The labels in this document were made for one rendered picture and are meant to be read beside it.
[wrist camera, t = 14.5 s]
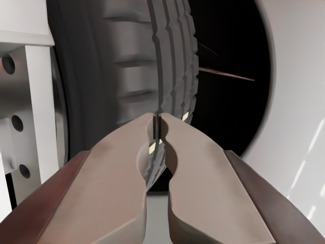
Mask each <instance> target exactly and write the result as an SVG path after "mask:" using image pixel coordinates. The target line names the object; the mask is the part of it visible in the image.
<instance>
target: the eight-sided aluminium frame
mask: <svg viewBox="0 0 325 244"><path fill-rule="evenodd" d="M54 45H55V42H54V39H53V36H52V33H51V30H50V27H49V24H48V20H47V7H46V0H0V114H1V115H4V116H7V117H8V119H9V123H10V129H11V135H12V141H13V147H14V152H15V160H16V166H17V170H14V171H12V172H11V175H12V180H13V185H14V191H15V198H16V203H17V205H19V204H20V203H21V202H22V201H23V200H24V199H25V198H27V197H28V196H29V195H30V194H31V193H32V192H34V191H35V190H36V189H37V188H38V187H39V186H41V185H42V184H43V183H44V182H45V181H46V180H48V179H49V178H50V177H51V176H52V175H53V174H55V173H56V172H57V171H58V170H59V162H58V149H57V136H56V123H55V110H54V97H53V84H52V71H51V58H50V48H51V47H53V46H54ZM11 211H12V208H11V204H10V199H9V193H8V188H7V183H6V179H5V174H4V169H3V163H2V158H1V153H0V222H1V221H2V220H3V219H4V218H5V217H6V216H7V215H8V214H9V213H10V212H11Z"/></svg>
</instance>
